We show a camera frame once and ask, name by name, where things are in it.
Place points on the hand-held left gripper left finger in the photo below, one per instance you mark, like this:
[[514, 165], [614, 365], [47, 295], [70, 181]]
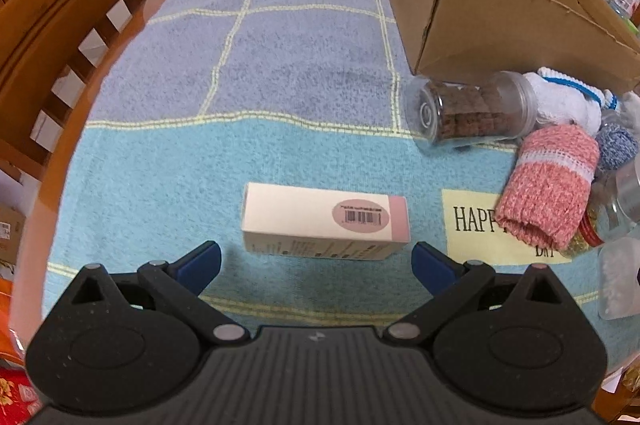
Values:
[[200, 262]]

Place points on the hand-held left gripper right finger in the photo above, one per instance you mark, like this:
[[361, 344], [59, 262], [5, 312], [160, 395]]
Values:
[[430, 265]]

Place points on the cream box with pink end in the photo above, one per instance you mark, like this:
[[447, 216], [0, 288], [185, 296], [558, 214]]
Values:
[[310, 215]]

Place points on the pink knit cover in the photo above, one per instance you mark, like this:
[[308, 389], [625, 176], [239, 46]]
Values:
[[545, 190]]

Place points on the clear jar of brown snacks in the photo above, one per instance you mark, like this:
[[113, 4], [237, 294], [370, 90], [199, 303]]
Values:
[[465, 115]]

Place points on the clear cotton swab container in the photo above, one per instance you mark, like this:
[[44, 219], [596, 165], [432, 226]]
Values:
[[617, 280]]

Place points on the small cardboard carton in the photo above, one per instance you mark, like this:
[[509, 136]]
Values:
[[10, 232]]

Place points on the orange bag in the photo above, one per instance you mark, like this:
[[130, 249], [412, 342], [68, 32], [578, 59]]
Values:
[[7, 320]]

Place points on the red printed cloth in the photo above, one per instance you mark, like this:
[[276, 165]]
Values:
[[17, 397]]

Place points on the blue checked towel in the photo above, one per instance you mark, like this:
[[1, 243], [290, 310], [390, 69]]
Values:
[[300, 55]]

